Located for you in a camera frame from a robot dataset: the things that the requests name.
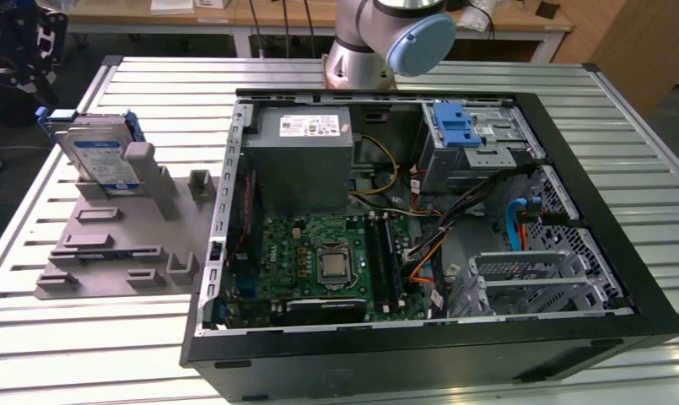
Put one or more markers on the hard disk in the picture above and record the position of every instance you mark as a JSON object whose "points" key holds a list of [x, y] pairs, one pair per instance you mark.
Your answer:
{"points": [[97, 156]]}

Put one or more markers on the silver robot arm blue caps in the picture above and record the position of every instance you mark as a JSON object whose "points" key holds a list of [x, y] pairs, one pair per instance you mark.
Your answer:
{"points": [[355, 25]]}

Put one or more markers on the metal disk bay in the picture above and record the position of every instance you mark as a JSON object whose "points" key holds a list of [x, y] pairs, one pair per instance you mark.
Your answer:
{"points": [[542, 282]]}

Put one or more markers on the wooden desk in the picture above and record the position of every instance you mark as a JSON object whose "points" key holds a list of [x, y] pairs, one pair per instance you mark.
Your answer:
{"points": [[147, 19]]}

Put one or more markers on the white paper sheet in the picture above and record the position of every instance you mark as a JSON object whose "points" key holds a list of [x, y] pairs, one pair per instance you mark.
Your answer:
{"points": [[170, 4]]}

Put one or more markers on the small white box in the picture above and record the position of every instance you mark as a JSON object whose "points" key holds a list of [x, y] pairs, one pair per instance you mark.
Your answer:
{"points": [[213, 3]]}

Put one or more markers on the grey parts rack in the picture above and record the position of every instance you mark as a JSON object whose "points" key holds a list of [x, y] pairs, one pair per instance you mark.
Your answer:
{"points": [[125, 236]]}

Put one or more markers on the black case fan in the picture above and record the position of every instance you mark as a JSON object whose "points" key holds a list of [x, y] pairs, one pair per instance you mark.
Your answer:
{"points": [[239, 219]]}

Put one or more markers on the grey power supply unit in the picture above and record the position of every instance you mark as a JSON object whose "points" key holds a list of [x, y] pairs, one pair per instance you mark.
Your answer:
{"points": [[299, 177]]}

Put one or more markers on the green motherboard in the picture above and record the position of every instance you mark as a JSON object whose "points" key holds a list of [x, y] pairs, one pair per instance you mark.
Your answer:
{"points": [[294, 240]]}

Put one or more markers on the black CPU socket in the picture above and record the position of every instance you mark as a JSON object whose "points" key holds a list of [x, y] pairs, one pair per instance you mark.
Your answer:
{"points": [[334, 247]]}

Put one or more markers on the silver CPU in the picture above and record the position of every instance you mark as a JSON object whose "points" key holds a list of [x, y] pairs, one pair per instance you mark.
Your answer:
{"points": [[335, 267]]}

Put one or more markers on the blue drive latch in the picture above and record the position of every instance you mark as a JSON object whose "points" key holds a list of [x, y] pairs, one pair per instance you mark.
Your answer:
{"points": [[454, 126]]}

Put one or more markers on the clear plastic bag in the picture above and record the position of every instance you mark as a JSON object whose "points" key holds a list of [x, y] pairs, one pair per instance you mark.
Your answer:
{"points": [[477, 17]]}

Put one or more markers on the black RAM slot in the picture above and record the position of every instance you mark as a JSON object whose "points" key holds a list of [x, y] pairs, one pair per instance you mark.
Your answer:
{"points": [[395, 261], [381, 261], [387, 261], [374, 261]]}

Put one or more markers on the black graphics card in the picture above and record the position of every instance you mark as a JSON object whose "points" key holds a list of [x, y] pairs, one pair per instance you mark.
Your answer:
{"points": [[322, 311]]}

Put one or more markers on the metal drive cage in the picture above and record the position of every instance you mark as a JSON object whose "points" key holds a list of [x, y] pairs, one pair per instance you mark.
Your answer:
{"points": [[486, 162]]}

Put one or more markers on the small black box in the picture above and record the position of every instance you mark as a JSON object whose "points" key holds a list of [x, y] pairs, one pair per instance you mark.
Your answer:
{"points": [[549, 9]]}

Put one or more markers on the black PC case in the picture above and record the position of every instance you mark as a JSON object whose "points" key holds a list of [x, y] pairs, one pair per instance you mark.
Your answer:
{"points": [[373, 363]]}

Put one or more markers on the wooden cabinet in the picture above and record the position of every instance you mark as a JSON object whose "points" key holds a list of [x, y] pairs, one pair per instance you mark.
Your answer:
{"points": [[643, 42]]}

